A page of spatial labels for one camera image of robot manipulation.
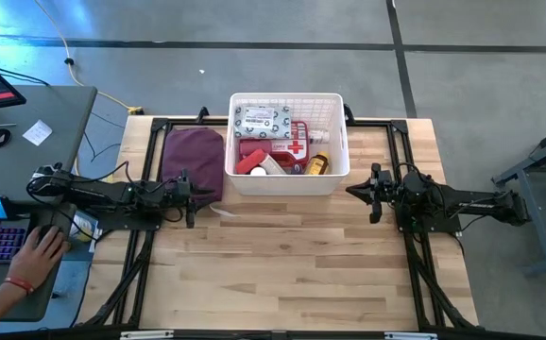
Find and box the yellow cable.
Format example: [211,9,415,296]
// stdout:
[31,0,145,116]

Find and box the black metal table frame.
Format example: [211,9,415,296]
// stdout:
[77,116,480,332]

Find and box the white plastic basket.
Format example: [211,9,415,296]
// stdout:
[224,92,351,196]

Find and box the maroon cloth pouch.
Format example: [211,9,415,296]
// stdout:
[161,127,226,207]

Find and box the red wristband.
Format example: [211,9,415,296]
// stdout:
[3,276,36,297]

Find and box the amber bottle yellow lid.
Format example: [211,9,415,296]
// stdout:
[304,151,330,176]

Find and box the thin black floor cable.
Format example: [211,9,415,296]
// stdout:
[83,110,126,164]

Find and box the blue metal cart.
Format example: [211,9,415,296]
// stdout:
[491,120,546,278]

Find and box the silver metal bracket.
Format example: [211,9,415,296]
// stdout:
[384,331,438,340]
[120,330,175,340]

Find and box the grey patterned wipes pack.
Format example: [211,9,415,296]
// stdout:
[233,105,293,141]

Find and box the red first aid kit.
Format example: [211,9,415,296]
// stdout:
[238,121,310,172]

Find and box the person's hand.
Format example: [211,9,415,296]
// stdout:
[7,225,71,290]

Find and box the red bandage roll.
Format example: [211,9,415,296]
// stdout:
[234,148,268,176]

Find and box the yellow labelled can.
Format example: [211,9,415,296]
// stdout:
[69,212,102,243]

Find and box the black monitor cable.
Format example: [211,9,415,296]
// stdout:
[0,65,50,87]

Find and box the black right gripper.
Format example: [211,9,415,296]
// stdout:
[346,162,397,225]

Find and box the white fabric strap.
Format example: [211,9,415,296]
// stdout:
[208,202,239,218]

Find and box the white paper note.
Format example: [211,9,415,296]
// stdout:
[22,119,53,147]

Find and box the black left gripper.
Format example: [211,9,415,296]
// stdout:
[162,168,215,230]

